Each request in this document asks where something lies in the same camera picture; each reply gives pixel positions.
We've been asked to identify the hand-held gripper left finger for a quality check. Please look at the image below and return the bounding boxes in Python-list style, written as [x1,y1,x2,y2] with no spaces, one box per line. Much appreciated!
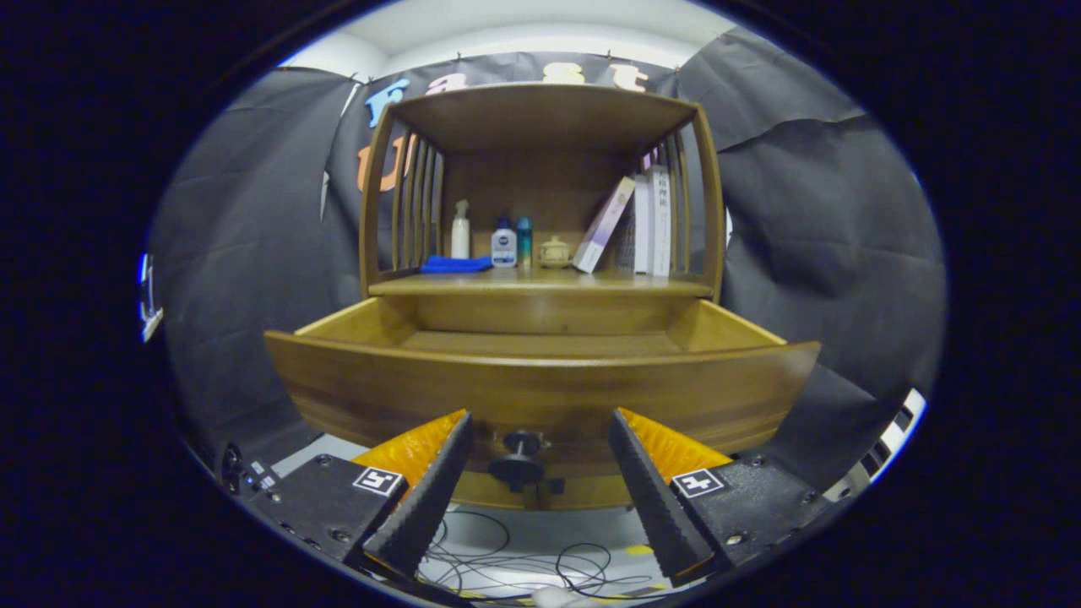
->
[241,410,474,584]

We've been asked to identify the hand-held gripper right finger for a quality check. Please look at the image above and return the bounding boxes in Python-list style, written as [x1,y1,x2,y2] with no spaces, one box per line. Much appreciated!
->
[608,408,833,589]

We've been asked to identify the wooden drawer with black knob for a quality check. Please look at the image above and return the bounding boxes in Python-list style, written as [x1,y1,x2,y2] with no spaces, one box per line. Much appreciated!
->
[263,296,822,492]

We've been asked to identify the wooden cabinet door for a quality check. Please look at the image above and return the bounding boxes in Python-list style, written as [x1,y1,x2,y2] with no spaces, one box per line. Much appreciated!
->
[452,471,541,512]
[540,473,636,513]

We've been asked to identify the wooden countertop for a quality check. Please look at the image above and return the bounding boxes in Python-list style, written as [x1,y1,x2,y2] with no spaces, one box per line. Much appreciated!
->
[368,269,714,298]

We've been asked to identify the wooden cabinet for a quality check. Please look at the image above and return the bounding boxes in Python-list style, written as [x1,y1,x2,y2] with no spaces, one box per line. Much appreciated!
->
[358,82,727,513]

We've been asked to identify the folded blue cloth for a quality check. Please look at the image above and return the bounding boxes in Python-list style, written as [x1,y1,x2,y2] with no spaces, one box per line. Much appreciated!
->
[421,255,493,274]

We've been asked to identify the black white striped board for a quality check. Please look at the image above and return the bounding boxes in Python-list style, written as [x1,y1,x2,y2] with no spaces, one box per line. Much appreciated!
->
[823,387,927,503]

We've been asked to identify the white bottle with blue label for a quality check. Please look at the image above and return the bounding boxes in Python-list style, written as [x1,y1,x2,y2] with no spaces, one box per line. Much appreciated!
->
[491,217,518,269]

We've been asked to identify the white book with printed spine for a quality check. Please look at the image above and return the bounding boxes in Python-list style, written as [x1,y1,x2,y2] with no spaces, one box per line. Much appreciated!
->
[650,166,674,277]

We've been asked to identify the plain white book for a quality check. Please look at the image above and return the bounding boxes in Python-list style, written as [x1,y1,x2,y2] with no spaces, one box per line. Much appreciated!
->
[633,175,653,274]

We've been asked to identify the pink purple book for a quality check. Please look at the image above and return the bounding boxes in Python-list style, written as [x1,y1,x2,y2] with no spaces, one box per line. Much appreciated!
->
[573,176,637,274]

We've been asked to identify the black backdrop cloth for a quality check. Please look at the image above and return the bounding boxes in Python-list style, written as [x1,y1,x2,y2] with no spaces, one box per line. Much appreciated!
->
[144,25,947,499]

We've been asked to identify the black floor cables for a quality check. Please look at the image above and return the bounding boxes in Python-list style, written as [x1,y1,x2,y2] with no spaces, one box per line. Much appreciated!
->
[418,507,668,605]

